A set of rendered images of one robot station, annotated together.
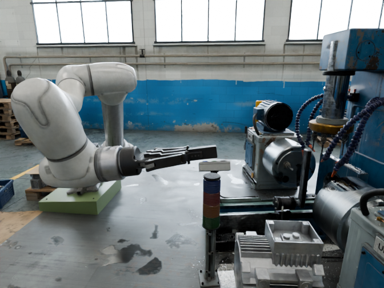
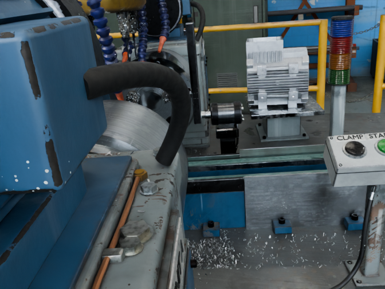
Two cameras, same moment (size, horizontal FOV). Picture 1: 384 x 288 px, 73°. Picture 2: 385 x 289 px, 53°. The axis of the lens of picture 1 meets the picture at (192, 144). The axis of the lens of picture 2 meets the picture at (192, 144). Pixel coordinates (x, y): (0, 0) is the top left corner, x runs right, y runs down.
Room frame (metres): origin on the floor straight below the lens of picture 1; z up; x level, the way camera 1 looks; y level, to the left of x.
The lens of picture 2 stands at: (1.96, -0.34, 1.32)
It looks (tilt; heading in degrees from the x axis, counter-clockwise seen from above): 22 degrees down; 188
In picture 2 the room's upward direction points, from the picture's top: 5 degrees counter-clockwise
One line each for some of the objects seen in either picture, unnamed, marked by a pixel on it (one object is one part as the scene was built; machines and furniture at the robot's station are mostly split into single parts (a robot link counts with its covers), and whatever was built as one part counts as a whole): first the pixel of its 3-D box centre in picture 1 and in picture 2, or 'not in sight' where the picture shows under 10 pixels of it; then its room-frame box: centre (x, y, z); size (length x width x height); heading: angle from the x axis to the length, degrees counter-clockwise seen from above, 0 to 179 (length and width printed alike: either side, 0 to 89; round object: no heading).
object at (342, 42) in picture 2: (211, 196); (340, 44); (0.80, -0.07, 1.14); 0.06 x 0.06 x 0.04
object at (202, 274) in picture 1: (210, 230); (338, 90); (0.80, -0.07, 1.01); 0.08 x 0.08 x 0.42; 4
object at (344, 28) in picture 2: (211, 184); (341, 27); (0.80, -0.07, 1.19); 0.06 x 0.06 x 0.04
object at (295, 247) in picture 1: (291, 242); (264, 50); (0.60, -0.27, 1.11); 0.12 x 0.11 x 0.07; 87
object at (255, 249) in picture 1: (273, 271); (277, 76); (0.60, -0.23, 1.01); 0.20 x 0.19 x 0.19; 87
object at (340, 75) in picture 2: (211, 219); (338, 75); (0.80, -0.07, 1.05); 0.06 x 0.06 x 0.04
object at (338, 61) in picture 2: (211, 207); (340, 60); (0.80, -0.07, 1.10); 0.06 x 0.06 x 0.04
